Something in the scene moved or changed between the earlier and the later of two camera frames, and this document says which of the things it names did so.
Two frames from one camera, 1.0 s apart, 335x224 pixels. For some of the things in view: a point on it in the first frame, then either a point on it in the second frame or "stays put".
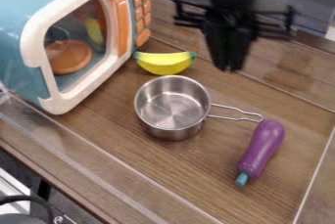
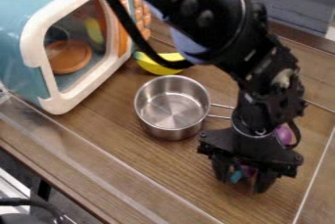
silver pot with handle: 173,107 stays put
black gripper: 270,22 -> 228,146
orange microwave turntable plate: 70,56 stays put
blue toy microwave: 72,26 stays put
